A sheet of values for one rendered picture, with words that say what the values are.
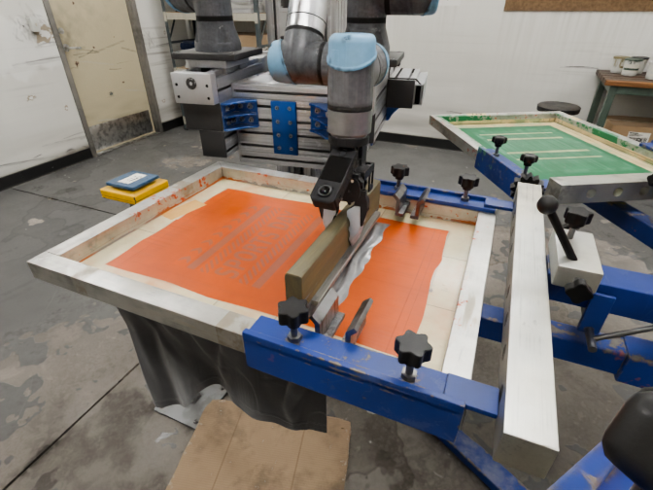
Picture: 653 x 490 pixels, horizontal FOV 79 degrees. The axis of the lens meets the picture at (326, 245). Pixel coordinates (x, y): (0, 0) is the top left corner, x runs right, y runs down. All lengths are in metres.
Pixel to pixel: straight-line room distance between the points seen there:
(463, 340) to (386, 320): 0.13
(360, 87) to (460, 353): 0.42
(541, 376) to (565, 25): 4.06
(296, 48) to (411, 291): 0.48
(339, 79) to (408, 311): 0.39
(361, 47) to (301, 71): 0.17
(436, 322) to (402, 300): 0.07
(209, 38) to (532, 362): 1.26
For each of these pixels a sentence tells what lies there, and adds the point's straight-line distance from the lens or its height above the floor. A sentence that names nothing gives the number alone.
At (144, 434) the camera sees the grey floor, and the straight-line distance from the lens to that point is 1.80.
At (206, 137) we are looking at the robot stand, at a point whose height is 1.01.
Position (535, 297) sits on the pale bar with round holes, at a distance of 0.64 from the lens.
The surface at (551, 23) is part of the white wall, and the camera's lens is 4.43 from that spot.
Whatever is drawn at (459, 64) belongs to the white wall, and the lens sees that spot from 4.48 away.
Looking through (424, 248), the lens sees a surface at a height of 0.95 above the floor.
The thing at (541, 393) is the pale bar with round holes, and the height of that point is 1.04.
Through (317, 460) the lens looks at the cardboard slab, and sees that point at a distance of 1.59.
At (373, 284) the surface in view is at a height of 0.95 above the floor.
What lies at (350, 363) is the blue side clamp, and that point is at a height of 1.01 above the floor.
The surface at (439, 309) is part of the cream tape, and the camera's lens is 0.71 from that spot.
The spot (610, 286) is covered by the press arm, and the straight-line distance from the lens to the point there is 0.72.
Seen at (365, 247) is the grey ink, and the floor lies 0.96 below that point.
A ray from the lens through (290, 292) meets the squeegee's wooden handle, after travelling 0.61.
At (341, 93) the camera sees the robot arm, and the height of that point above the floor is 1.28.
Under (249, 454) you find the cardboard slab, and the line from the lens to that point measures 1.62.
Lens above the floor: 1.40
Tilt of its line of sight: 32 degrees down
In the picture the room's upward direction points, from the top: straight up
